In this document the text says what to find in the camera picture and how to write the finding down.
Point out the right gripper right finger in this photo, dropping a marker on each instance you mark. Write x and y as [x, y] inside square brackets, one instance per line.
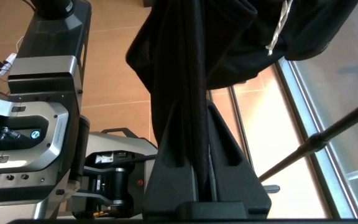
[241, 186]

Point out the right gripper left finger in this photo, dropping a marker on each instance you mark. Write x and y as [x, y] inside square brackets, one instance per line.
[166, 189]

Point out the heap of clothes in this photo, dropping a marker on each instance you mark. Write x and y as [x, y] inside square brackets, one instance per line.
[172, 62]

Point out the black shorts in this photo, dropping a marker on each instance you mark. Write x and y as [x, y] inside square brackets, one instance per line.
[306, 28]

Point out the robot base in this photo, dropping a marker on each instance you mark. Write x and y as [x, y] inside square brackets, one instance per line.
[42, 109]

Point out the black clothes rack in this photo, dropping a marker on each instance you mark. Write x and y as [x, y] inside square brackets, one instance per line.
[322, 138]

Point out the white power strip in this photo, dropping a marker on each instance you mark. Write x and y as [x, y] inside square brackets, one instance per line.
[6, 63]

